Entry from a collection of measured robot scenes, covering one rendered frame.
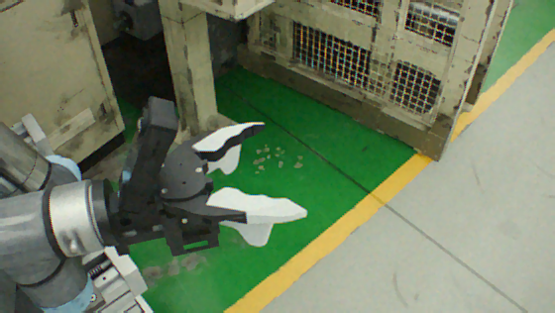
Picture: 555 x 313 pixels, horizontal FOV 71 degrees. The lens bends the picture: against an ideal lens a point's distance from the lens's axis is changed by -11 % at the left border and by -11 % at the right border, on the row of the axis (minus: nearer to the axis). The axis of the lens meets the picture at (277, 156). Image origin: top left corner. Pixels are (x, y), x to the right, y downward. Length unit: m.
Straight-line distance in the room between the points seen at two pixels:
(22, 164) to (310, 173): 1.45
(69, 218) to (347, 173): 1.55
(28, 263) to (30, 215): 0.05
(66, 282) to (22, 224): 0.11
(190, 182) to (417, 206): 1.48
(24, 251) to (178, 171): 0.18
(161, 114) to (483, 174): 1.81
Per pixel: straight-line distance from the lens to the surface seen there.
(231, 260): 1.62
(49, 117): 1.79
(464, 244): 1.79
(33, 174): 0.58
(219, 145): 0.48
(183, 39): 1.68
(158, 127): 0.38
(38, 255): 0.47
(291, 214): 0.40
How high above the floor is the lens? 1.40
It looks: 46 degrees down
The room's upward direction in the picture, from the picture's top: straight up
